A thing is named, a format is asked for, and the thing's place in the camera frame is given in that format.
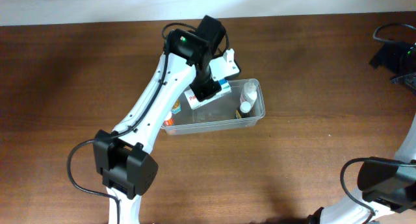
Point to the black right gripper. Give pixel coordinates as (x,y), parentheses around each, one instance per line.
(406,80)

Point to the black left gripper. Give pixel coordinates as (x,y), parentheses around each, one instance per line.
(205,89)

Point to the white Panadol box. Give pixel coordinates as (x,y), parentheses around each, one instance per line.
(194,103)

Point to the gold lid balm jar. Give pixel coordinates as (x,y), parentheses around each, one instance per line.
(176,107)

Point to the dark bottle white cap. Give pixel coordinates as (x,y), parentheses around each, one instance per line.
(243,111)

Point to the white spray bottle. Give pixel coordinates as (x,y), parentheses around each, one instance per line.
(249,92)

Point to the orange tablet tube white cap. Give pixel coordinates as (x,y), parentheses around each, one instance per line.
(169,119)

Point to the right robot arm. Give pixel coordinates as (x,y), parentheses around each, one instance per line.
(384,186)

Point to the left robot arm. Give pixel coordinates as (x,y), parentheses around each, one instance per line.
(122,156)

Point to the clear plastic container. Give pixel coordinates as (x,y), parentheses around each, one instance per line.
(219,114)

